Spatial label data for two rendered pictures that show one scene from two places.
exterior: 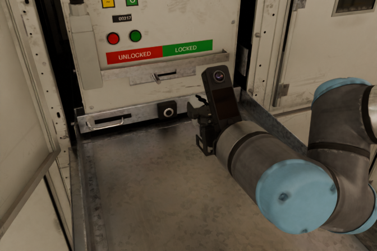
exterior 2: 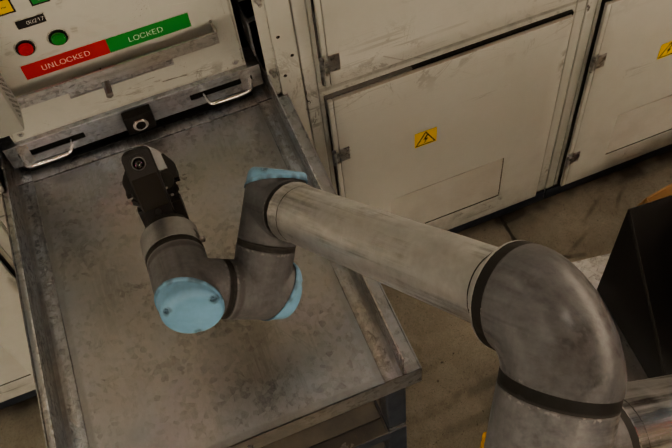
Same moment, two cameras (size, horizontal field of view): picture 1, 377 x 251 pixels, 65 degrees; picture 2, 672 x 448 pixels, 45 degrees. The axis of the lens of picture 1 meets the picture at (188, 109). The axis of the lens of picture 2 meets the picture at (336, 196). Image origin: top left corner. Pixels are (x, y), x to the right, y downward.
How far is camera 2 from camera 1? 0.88 m
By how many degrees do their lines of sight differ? 23
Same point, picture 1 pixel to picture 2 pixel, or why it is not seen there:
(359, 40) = not seen: outside the picture
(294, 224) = (185, 327)
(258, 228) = not seen: hidden behind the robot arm
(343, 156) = (253, 256)
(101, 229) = (55, 310)
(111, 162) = (62, 214)
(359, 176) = (269, 273)
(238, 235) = not seen: hidden behind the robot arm
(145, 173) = (108, 229)
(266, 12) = not seen: outside the picture
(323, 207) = (209, 313)
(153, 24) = (81, 17)
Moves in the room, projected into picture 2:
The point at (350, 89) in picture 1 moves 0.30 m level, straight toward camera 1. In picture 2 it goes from (266, 184) to (138, 353)
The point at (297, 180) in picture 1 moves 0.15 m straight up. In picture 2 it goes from (175, 298) to (145, 242)
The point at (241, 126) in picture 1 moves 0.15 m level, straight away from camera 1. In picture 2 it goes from (158, 228) to (188, 149)
